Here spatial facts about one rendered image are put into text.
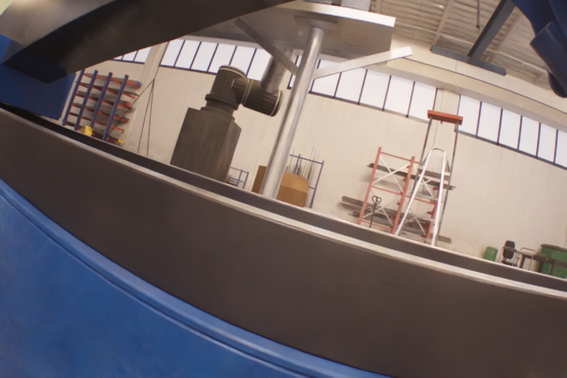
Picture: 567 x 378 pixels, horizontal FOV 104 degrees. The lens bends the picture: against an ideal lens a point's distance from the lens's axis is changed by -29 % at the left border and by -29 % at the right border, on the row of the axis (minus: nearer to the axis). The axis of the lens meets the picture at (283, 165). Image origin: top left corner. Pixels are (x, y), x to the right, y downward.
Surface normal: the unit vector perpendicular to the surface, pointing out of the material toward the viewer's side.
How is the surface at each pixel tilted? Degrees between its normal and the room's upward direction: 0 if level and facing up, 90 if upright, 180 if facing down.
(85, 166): 90
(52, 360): 90
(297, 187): 69
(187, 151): 90
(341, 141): 90
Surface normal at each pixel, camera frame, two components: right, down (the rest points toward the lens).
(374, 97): -0.22, -0.14
